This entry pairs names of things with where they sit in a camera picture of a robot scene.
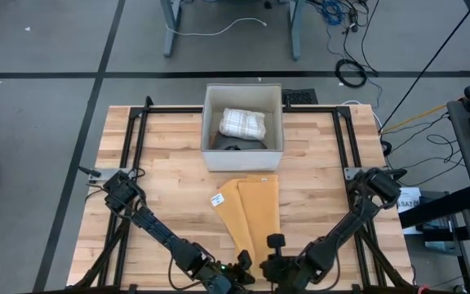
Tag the grey waffle towel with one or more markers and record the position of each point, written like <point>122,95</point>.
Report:
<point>235,143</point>

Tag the white printed label card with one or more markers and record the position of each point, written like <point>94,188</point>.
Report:
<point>217,199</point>

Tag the black metal table frame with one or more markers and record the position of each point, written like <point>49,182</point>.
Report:
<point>178,110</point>

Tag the white printed paper sheet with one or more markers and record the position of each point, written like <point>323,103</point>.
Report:
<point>411,202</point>

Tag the small red object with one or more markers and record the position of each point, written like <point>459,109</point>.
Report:
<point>422,289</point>

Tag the yellow towel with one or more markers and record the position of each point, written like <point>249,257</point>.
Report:
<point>255,216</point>

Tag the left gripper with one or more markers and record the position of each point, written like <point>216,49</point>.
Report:
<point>223,279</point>

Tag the black slanted pole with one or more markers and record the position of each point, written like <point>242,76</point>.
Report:
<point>428,66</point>

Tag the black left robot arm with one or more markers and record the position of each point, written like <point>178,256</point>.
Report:
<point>157,232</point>

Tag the beige fabric storage box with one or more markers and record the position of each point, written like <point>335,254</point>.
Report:
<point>239,161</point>

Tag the black side table beam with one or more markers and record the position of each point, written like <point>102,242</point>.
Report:
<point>439,208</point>

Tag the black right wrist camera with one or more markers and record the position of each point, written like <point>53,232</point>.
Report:
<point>276,271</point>

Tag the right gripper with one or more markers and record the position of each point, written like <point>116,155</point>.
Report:
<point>288,273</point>

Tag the grey desk frame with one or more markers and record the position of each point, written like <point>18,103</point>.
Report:
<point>172,32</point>

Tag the white checked towel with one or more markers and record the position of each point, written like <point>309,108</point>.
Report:
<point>243,124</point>

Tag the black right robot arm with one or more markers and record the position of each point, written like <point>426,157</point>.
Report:
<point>349,228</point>

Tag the black perforated floor grate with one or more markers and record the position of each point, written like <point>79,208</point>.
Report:
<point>300,97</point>

